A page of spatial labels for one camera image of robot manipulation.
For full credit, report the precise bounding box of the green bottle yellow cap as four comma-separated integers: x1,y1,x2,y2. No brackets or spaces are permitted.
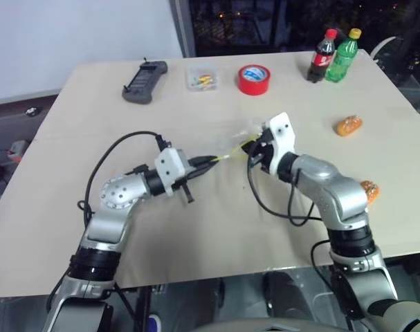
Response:
324,28,362,83

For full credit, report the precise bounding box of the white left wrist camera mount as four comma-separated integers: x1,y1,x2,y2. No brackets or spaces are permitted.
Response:
153,147,190,197

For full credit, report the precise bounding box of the grey box with red part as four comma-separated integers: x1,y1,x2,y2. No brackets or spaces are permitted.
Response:
7,139,30,162

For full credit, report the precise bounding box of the cola bottle red cap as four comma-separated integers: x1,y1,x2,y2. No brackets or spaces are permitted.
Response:
306,28,338,84

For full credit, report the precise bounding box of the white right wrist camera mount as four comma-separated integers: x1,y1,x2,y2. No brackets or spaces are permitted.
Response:
264,111,297,175

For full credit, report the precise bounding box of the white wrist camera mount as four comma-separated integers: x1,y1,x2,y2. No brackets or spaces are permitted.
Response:
153,147,190,197
264,111,297,175

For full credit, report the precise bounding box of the grey window frame post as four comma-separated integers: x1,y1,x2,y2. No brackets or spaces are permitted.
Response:
174,0,197,58

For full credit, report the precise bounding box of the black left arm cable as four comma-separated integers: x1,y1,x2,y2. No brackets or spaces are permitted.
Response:
77,130,173,222

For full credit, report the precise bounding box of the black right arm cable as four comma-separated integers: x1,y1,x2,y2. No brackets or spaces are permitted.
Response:
246,150,337,288

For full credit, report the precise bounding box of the black table leg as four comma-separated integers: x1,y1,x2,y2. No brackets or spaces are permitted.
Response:
135,285,152,332

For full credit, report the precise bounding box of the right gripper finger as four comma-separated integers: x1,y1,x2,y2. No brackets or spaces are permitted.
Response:
248,151,266,171
241,138,263,154

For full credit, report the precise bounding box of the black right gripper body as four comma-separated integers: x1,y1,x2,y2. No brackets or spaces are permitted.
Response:
259,121,275,173

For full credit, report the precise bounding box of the black handheld remote controller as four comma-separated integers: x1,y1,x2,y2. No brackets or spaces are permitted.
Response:
121,57,169,104

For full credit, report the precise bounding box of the orange bread snack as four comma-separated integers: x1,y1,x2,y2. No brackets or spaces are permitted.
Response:
333,115,365,137
359,179,381,208

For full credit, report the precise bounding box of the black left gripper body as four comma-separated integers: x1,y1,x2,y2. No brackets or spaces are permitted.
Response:
173,156,206,208

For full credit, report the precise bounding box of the grey robot torso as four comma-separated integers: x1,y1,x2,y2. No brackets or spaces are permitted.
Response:
195,297,420,332

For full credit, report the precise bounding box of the clear plastic parts box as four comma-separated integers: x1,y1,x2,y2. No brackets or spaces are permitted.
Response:
185,63,221,93

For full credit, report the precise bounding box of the clear plastic zip bag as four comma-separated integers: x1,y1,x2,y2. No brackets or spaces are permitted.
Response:
214,118,268,164

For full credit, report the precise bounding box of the blue white object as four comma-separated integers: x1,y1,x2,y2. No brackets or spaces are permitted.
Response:
147,313,163,332

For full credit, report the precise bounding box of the white curved chair back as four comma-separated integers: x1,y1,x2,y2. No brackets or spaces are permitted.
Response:
369,34,399,58

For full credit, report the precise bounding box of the red tape roll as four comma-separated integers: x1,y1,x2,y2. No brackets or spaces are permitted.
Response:
237,64,271,97

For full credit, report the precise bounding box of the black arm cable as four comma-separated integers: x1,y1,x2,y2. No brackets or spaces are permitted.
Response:
246,150,337,288
77,130,173,222

